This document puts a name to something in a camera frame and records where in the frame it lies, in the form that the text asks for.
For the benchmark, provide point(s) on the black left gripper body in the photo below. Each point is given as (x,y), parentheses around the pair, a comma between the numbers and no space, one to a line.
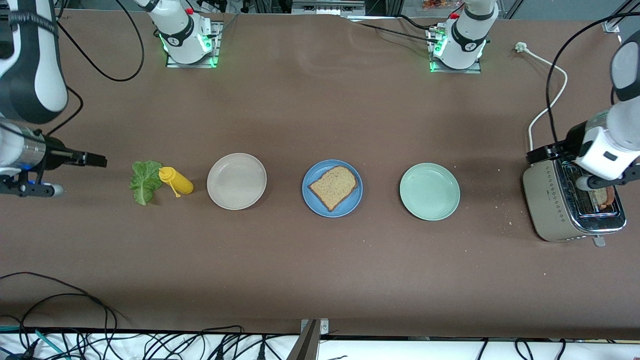
(573,139)

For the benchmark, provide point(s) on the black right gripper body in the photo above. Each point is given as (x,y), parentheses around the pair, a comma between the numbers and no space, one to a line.
(58,153)

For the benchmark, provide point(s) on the green lettuce leaf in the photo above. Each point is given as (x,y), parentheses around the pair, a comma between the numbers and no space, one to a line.
(145,182)

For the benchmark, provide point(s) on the brown bread slice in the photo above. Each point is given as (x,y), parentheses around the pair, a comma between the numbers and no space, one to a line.
(606,197)
(332,187)

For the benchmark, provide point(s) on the yellow squeeze bottle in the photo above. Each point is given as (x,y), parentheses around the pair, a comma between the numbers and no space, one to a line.
(182,185)

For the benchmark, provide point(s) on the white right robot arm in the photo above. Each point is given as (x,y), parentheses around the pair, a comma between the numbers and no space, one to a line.
(35,75)

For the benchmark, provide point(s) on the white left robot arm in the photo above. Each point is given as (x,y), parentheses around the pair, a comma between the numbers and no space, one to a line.
(465,35)

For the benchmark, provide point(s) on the mint green round plate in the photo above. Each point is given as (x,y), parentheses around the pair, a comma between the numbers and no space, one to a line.
(429,191)

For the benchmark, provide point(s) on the beige round plate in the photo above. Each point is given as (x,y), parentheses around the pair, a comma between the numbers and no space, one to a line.
(236,181)

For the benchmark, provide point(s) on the blue round plate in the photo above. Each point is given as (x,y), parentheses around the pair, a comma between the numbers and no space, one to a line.
(312,205)

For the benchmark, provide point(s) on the beige metal toaster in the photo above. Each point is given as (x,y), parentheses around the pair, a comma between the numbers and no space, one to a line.
(545,200)

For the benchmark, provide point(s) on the aluminium profile bar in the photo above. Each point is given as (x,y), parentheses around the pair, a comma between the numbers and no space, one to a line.
(627,9)

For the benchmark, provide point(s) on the orange snack pack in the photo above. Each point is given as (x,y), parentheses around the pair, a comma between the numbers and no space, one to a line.
(437,4)

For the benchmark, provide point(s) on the grey metal bar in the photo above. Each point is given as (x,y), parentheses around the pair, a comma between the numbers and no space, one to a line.
(305,347)

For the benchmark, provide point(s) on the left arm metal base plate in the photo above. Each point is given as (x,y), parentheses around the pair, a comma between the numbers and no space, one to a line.
(455,71)

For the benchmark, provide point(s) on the metal corner bracket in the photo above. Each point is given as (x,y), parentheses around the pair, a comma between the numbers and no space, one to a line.
(611,26)

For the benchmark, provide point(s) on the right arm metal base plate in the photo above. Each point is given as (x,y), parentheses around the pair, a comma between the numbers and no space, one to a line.
(218,45)

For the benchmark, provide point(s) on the aluminium background frame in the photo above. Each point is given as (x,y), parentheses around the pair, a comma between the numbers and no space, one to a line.
(327,7)

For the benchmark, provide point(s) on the small metal table bracket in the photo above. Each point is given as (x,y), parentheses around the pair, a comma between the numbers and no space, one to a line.
(324,327)

